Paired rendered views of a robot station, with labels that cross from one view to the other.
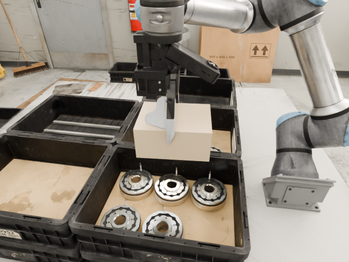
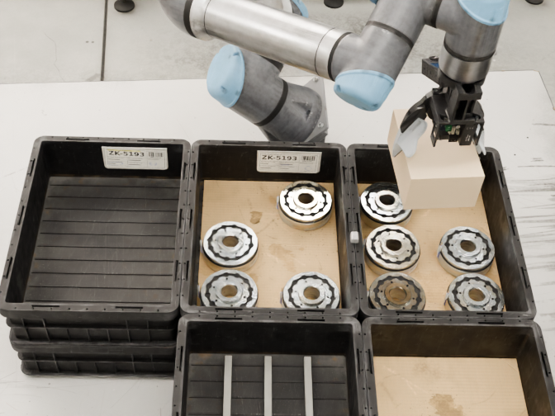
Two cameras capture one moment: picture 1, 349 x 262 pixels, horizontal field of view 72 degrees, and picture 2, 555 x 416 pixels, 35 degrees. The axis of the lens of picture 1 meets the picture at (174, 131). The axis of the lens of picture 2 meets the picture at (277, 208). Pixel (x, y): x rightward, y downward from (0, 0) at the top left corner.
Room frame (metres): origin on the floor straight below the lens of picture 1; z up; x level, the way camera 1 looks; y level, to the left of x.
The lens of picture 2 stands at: (0.94, 0.94, 2.15)
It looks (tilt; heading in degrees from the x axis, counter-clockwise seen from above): 50 degrees down; 257
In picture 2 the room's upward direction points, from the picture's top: 4 degrees clockwise
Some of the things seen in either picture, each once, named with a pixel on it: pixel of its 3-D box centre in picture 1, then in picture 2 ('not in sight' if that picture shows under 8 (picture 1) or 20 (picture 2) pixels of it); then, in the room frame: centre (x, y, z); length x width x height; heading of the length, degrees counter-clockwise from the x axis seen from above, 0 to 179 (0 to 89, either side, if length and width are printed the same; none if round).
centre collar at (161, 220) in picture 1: (162, 227); (467, 246); (0.36, 0.03, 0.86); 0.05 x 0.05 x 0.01
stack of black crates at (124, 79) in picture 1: (131, 81); not in sight; (2.52, 0.48, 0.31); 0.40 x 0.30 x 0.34; 85
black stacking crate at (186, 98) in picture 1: (191, 100); (105, 238); (1.02, -0.08, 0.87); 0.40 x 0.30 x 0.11; 81
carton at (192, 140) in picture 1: (174, 129); (433, 157); (0.46, 0.00, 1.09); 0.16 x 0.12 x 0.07; 85
